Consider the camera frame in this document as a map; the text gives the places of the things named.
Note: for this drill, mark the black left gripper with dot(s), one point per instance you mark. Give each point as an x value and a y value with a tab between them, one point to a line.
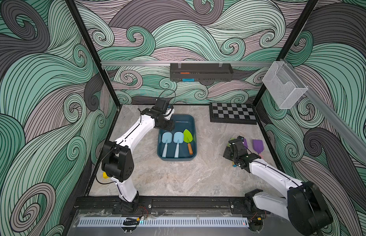
171	124

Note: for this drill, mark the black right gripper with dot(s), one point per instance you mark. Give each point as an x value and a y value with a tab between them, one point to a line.
227	153

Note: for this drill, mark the purple shovel pink handle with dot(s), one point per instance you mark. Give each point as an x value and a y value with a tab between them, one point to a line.
245	143
258	146

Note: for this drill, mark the light blue shovel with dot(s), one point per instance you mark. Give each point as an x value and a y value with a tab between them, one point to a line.
166	140
178	139

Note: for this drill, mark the green shovel wooden handle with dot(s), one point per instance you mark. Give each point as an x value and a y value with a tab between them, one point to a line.
188	138

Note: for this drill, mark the green shovel yellow handle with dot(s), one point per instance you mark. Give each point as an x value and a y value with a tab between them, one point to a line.
233	154

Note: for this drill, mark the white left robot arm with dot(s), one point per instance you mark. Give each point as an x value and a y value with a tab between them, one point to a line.
117	160

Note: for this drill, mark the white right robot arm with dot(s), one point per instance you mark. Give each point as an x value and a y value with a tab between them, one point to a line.
301	203

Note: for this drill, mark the black folding chessboard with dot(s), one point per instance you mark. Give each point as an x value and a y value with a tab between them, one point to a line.
230	113

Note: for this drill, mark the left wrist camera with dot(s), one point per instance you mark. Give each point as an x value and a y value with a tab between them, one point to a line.
163	107

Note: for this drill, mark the black wall tray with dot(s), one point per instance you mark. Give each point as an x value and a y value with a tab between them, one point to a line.
206	73

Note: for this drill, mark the aluminium rail back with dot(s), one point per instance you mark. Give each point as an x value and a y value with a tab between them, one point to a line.
168	63

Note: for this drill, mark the aluminium rail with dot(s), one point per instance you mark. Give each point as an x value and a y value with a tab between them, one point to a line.
320	94
168	63

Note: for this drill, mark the clear plastic wall holder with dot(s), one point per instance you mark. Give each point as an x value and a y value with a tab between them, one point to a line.
284	84

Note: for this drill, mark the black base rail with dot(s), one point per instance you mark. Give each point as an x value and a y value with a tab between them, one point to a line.
171	203

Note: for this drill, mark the white slotted cable duct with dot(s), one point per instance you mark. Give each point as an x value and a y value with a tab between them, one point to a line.
238	222

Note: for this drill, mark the aluminium rail right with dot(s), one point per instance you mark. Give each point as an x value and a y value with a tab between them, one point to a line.
320	94

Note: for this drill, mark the black frame post left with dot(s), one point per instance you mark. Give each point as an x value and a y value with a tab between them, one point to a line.
85	35

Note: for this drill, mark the black frame post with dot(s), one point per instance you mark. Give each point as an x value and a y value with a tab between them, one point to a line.
299	25
85	35

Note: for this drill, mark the black frame post right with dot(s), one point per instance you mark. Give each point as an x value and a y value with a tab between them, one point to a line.
299	25

